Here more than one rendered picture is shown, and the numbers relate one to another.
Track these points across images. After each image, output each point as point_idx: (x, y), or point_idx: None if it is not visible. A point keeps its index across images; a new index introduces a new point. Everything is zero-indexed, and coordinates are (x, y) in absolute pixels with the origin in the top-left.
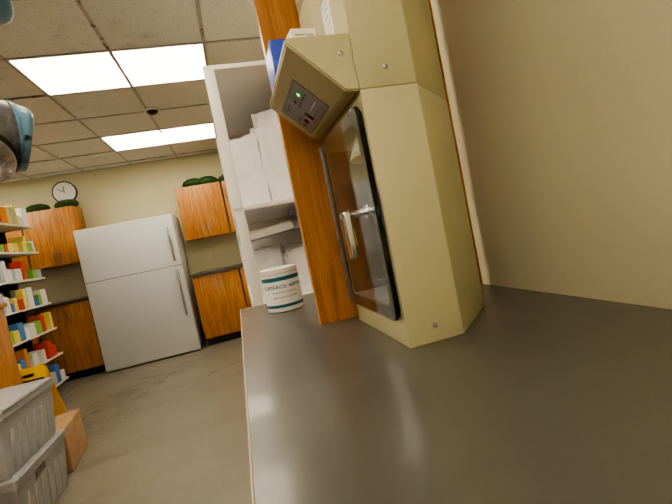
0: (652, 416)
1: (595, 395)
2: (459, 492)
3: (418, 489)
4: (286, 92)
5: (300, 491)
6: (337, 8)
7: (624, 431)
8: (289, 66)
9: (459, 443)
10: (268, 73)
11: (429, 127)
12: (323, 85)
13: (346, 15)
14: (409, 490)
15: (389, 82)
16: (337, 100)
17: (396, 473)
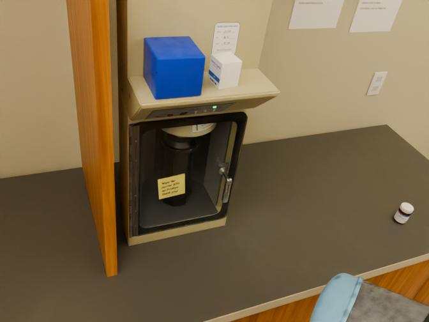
0: (306, 189)
1: (293, 192)
2: (339, 230)
3: (339, 237)
4: (205, 105)
5: (343, 265)
6: (251, 45)
7: (313, 196)
8: (252, 99)
9: (318, 226)
10: (160, 75)
11: None
12: (248, 105)
13: (260, 56)
14: (339, 239)
15: None
16: (237, 109)
17: (332, 241)
